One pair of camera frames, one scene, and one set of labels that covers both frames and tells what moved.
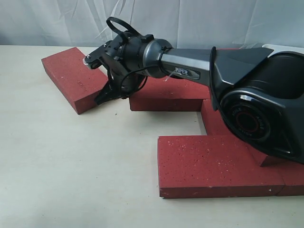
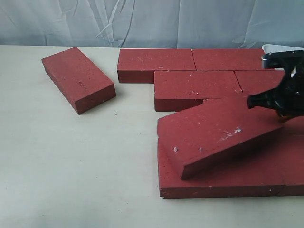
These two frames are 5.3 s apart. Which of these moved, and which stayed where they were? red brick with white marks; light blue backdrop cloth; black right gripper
Moved: red brick with white marks; black right gripper
Stayed: light blue backdrop cloth
